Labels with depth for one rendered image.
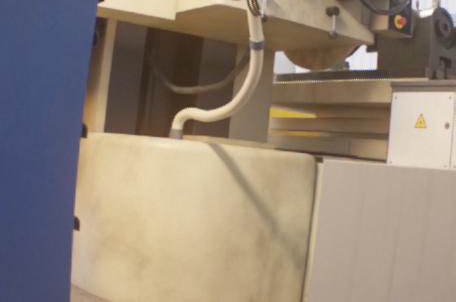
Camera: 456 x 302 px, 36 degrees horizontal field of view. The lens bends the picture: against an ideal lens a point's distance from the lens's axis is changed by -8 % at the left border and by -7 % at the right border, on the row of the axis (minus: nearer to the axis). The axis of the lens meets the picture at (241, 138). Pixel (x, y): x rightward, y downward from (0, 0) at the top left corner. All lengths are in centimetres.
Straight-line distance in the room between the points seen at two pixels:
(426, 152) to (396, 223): 113
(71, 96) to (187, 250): 153
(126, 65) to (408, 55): 118
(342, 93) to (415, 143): 113
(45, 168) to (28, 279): 17
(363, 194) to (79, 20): 50
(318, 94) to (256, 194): 93
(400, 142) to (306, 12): 71
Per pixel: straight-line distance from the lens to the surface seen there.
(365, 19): 294
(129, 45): 304
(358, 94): 323
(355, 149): 346
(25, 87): 103
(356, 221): 113
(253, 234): 264
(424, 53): 308
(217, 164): 253
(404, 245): 106
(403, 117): 227
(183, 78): 321
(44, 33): 105
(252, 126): 337
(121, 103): 301
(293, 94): 356
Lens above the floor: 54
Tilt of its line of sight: 2 degrees up
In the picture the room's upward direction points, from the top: 6 degrees clockwise
